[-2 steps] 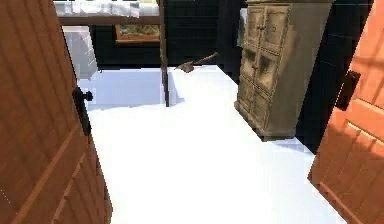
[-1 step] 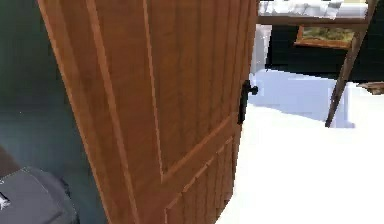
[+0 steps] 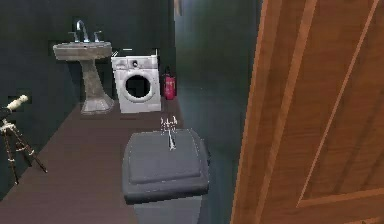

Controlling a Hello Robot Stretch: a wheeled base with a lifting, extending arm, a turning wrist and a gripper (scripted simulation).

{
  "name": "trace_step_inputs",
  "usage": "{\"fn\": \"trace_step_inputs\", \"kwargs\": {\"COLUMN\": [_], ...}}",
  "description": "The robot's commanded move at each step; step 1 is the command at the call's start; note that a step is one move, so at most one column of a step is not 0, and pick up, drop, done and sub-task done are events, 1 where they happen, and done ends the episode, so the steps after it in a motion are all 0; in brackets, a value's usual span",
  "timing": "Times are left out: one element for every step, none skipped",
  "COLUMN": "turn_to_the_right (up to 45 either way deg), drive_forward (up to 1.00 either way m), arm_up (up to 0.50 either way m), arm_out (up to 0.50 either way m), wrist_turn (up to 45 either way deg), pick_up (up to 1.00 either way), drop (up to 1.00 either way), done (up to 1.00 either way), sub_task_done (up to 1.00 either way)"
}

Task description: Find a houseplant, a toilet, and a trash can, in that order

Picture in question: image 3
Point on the grey lidded trash can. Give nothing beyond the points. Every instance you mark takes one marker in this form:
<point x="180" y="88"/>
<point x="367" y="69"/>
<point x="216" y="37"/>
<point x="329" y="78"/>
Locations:
<point x="165" y="170"/>

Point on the red fire extinguisher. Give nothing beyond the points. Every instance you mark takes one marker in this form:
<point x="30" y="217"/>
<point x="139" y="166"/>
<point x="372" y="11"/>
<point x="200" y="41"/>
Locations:
<point x="169" y="86"/>

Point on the white washing machine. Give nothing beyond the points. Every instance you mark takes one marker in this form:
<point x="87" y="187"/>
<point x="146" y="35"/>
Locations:
<point x="137" y="85"/>

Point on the brown wooden room door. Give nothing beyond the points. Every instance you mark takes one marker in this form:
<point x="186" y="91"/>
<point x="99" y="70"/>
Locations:
<point x="313" y="126"/>

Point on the silver sink faucet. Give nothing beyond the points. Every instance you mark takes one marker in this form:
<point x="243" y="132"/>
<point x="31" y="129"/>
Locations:
<point x="82" y="31"/>

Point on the telescope on wooden tripod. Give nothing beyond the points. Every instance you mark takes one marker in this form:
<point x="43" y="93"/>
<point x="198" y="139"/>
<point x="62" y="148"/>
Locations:
<point x="15" y="133"/>

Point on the grey pedestal sink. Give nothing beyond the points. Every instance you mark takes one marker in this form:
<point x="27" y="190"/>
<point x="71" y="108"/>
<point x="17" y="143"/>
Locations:
<point x="90" y="80"/>

